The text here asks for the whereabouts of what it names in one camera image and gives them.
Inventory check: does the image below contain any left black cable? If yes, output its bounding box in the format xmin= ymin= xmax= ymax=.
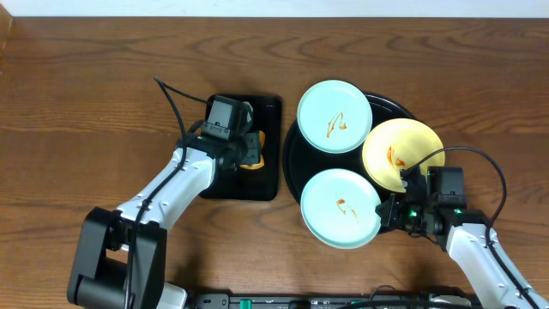
xmin=124 ymin=76 xmax=209 ymax=309

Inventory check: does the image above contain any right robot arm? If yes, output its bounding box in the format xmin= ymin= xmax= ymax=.
xmin=376 ymin=194 xmax=548 ymax=308

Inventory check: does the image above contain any yellow plate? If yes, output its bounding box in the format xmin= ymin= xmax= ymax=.
xmin=362 ymin=118 xmax=443 ymax=192

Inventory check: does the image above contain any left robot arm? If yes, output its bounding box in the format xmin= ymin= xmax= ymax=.
xmin=67 ymin=131 xmax=262 ymax=308

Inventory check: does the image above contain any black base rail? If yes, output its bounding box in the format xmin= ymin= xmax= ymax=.
xmin=182 ymin=291 xmax=481 ymax=309

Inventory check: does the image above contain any black cable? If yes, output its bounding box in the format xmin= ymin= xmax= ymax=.
xmin=124 ymin=76 xmax=209 ymax=309
xmin=401 ymin=146 xmax=533 ymax=297

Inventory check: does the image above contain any right black cable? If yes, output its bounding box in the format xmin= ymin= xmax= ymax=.
xmin=401 ymin=146 xmax=533 ymax=297

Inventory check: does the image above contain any light blue plate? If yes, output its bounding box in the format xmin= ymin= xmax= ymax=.
xmin=299 ymin=168 xmax=381 ymax=249
xmin=297 ymin=80 xmax=373 ymax=154

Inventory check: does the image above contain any black round tray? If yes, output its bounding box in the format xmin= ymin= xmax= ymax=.
xmin=283 ymin=94 xmax=412 ymax=203

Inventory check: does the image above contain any black rectangular tray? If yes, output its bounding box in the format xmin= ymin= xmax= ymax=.
xmin=199 ymin=94 xmax=282 ymax=201

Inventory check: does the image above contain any yellow green sponge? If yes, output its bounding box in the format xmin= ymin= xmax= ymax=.
xmin=239 ymin=130 xmax=265 ymax=170

